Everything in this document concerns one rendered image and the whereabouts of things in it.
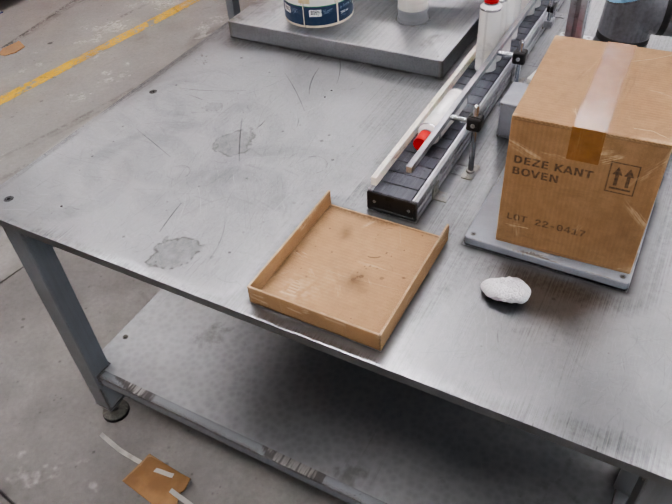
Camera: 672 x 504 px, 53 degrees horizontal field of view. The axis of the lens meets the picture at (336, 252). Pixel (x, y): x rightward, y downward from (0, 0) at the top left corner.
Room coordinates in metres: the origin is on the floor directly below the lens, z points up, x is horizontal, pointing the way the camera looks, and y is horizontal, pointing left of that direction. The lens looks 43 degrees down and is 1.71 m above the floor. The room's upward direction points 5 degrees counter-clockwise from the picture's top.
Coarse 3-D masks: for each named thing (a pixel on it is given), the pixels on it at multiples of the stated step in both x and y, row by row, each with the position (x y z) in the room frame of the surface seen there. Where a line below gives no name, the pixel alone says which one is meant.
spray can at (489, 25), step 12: (492, 0) 1.48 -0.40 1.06; (480, 12) 1.49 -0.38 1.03; (492, 12) 1.47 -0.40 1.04; (480, 24) 1.49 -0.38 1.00; (492, 24) 1.47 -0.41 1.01; (480, 36) 1.48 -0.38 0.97; (492, 36) 1.47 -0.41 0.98; (480, 48) 1.48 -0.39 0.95; (492, 48) 1.47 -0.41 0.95; (480, 60) 1.48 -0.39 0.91; (492, 72) 1.47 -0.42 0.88
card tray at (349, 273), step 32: (320, 224) 1.02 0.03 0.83; (352, 224) 1.01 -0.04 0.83; (384, 224) 1.00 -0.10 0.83; (448, 224) 0.94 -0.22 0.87; (288, 256) 0.93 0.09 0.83; (320, 256) 0.93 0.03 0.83; (352, 256) 0.92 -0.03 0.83; (384, 256) 0.91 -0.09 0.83; (416, 256) 0.90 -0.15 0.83; (256, 288) 0.82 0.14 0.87; (288, 288) 0.85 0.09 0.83; (320, 288) 0.84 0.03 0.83; (352, 288) 0.83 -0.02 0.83; (384, 288) 0.83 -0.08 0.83; (416, 288) 0.82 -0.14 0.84; (320, 320) 0.75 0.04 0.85; (352, 320) 0.76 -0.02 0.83; (384, 320) 0.75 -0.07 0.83
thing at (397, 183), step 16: (544, 0) 1.86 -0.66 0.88; (528, 32) 1.67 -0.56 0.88; (512, 48) 1.59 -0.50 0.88; (496, 64) 1.52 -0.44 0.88; (464, 80) 1.45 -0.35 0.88; (480, 80) 1.45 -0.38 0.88; (480, 96) 1.37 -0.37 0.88; (464, 112) 1.31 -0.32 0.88; (448, 128) 1.25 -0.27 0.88; (448, 144) 1.19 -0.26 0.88; (400, 160) 1.15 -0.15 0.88; (432, 160) 1.14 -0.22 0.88; (384, 176) 1.10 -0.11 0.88; (400, 176) 1.09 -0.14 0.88; (416, 176) 1.09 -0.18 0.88; (384, 192) 1.04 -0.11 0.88; (400, 192) 1.04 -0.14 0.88; (416, 192) 1.04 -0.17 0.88
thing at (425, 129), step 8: (456, 88) 1.33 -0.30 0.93; (448, 96) 1.30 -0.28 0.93; (456, 96) 1.30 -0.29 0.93; (440, 104) 1.27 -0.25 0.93; (448, 104) 1.27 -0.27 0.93; (464, 104) 1.30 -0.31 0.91; (432, 112) 1.25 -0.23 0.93; (440, 112) 1.24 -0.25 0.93; (456, 112) 1.26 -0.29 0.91; (424, 120) 1.23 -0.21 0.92; (432, 120) 1.21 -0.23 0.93; (424, 128) 1.19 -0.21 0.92; (432, 128) 1.19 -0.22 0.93; (424, 136) 1.17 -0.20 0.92; (440, 136) 1.18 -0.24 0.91; (416, 144) 1.16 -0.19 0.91
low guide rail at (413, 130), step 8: (472, 56) 1.51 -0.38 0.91; (464, 64) 1.47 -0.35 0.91; (456, 72) 1.43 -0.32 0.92; (448, 80) 1.40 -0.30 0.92; (456, 80) 1.42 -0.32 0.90; (448, 88) 1.37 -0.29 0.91; (440, 96) 1.33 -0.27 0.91; (432, 104) 1.30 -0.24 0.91; (424, 112) 1.27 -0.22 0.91; (416, 120) 1.24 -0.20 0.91; (416, 128) 1.22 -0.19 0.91; (408, 136) 1.18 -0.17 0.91; (400, 144) 1.15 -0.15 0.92; (392, 152) 1.13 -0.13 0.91; (400, 152) 1.15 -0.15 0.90; (384, 160) 1.10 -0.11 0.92; (392, 160) 1.11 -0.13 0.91; (384, 168) 1.08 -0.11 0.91; (376, 176) 1.05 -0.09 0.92; (376, 184) 1.05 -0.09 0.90
